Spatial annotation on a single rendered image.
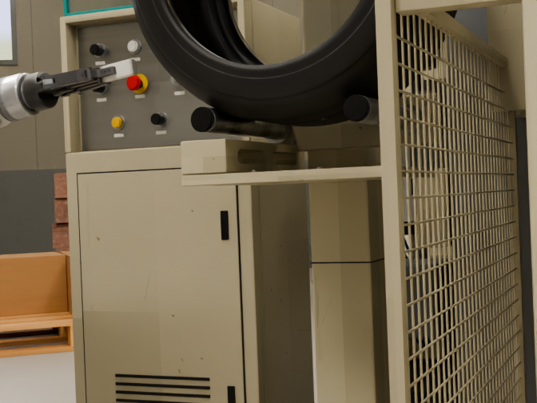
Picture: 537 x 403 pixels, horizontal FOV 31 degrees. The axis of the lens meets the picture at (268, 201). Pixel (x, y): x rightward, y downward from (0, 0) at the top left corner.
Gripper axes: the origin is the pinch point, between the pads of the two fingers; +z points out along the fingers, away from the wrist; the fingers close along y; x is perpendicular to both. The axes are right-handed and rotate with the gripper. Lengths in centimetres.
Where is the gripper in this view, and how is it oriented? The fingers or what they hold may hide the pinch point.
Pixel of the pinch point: (118, 70)
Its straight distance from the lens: 187.2
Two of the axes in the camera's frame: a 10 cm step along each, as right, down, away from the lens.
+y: 3.8, -0.2, 9.2
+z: 9.1, -1.7, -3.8
